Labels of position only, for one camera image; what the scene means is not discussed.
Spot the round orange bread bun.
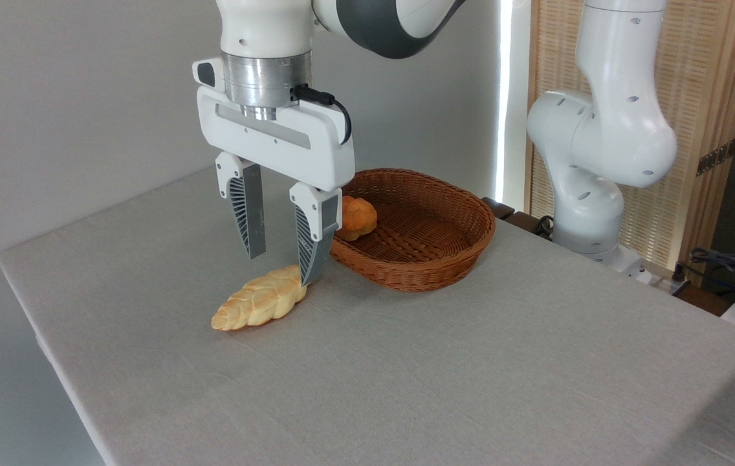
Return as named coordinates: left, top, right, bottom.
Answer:
left=335, top=195, right=378, bottom=242

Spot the grey tablecloth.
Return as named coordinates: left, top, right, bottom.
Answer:
left=0, top=162, right=735, bottom=466

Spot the brown oval wicker basket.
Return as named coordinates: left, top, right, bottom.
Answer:
left=329, top=168, right=497, bottom=293

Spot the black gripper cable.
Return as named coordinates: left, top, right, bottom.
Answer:
left=291, top=84, right=353, bottom=146

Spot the pale braided bread loaf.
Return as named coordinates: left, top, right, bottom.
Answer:
left=211, top=264, right=309, bottom=331

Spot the dark wooden furniture piece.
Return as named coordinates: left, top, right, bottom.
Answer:
left=483, top=197, right=556, bottom=240

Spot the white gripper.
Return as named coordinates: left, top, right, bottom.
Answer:
left=192, top=57, right=357, bottom=287

